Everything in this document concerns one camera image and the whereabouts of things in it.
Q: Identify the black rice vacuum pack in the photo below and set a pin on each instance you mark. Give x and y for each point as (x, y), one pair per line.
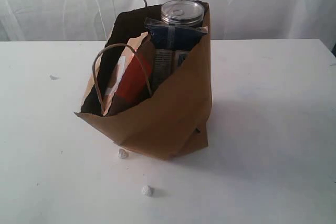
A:
(172, 43)

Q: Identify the dark grain can silver lid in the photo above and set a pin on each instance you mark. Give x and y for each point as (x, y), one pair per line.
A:
(182, 12)

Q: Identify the brown paper bag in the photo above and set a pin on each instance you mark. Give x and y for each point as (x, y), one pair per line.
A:
(172, 120)

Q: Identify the white backdrop curtain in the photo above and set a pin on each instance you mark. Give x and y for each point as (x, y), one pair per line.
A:
(45, 20)

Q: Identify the brown kraft stand-up pouch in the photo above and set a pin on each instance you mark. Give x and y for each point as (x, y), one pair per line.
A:
(127, 85)

